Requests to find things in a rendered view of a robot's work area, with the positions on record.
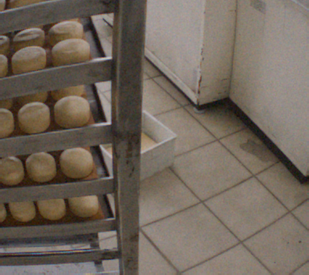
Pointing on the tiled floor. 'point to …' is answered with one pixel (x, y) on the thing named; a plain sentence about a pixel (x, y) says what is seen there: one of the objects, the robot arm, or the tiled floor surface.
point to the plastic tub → (150, 147)
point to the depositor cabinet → (190, 28)
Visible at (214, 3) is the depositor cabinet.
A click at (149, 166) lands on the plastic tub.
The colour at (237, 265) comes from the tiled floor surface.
